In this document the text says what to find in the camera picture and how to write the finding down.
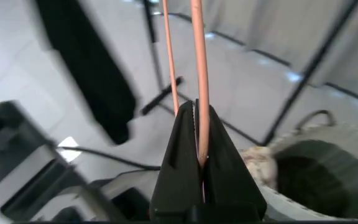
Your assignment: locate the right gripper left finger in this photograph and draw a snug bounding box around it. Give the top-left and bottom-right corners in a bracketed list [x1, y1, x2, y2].
[149, 100, 204, 220]

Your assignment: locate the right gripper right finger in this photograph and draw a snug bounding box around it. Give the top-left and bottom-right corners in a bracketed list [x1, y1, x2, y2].
[194, 98, 267, 220]

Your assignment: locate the cream printed garment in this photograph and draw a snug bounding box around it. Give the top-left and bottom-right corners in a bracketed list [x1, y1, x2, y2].
[240, 145, 280, 190]

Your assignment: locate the pink clothes hanger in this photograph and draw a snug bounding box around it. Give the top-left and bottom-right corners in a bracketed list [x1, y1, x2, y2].
[162, 0, 211, 170]

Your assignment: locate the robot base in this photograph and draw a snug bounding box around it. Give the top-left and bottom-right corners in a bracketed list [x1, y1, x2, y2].
[0, 100, 155, 222]

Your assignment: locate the black clothes rack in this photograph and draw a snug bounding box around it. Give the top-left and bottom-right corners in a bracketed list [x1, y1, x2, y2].
[140, 0, 358, 147]

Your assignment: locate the white laundry basket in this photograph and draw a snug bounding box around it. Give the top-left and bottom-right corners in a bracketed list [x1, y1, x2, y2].
[239, 108, 358, 222]

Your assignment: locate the black short-sleeved shirt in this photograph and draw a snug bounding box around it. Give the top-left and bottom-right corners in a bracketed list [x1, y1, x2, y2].
[35, 0, 137, 146]

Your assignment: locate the white curtain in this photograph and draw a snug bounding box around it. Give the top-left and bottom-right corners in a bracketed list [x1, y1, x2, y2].
[152, 0, 358, 105]

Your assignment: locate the black cable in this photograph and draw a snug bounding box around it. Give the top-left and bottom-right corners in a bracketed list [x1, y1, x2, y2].
[56, 145, 162, 172]

